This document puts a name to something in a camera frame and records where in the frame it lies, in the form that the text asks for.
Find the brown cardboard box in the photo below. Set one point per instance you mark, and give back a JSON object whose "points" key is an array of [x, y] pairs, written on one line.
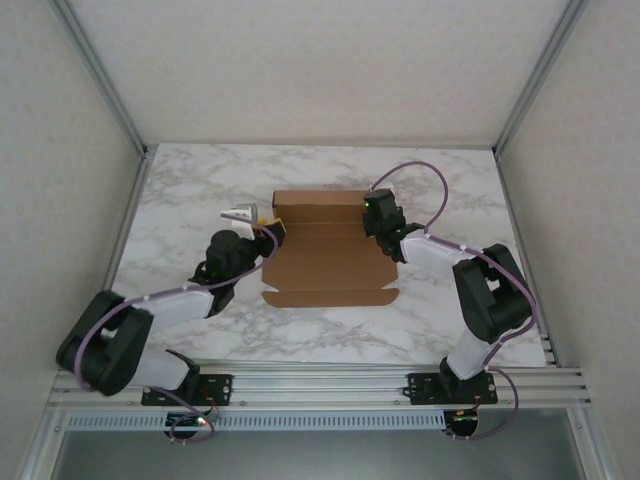
{"points": [[330, 260]]}

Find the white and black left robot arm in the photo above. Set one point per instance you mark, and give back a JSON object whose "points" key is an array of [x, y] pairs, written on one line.
{"points": [[105, 345]]}

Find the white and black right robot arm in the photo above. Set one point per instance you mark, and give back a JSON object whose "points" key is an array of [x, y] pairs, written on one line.
{"points": [[495, 300]]}

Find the small circuit board with LEDs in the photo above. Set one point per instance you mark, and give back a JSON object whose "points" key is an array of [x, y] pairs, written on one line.
{"points": [[187, 421]]}

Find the round black board plate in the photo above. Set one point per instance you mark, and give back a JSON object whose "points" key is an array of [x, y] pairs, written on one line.
{"points": [[462, 425]]}

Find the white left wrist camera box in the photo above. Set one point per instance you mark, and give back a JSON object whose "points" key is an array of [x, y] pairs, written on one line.
{"points": [[240, 220]]}

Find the aluminium left side rail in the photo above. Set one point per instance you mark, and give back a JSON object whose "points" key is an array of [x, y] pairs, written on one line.
{"points": [[116, 260]]}

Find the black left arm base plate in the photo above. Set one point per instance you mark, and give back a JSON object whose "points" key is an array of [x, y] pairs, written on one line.
{"points": [[222, 392]]}

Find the aluminium right side rail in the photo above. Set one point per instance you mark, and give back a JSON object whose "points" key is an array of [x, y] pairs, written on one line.
{"points": [[525, 260]]}

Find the aluminium mounting rail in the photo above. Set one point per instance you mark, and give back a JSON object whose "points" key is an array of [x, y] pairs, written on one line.
{"points": [[320, 385]]}

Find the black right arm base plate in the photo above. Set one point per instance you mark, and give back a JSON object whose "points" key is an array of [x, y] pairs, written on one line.
{"points": [[425, 392]]}

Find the aluminium right corner post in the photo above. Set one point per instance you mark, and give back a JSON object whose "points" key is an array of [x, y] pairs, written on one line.
{"points": [[537, 75]]}

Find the aluminium corner post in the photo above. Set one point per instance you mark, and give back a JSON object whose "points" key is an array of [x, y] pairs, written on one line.
{"points": [[537, 75], [102, 75]]}

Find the aluminium left corner post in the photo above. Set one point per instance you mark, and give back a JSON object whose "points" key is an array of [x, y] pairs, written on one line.
{"points": [[102, 75]]}

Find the aluminium lower frame bar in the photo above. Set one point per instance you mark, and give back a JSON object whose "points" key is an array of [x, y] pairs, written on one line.
{"points": [[40, 450], [592, 450]]}

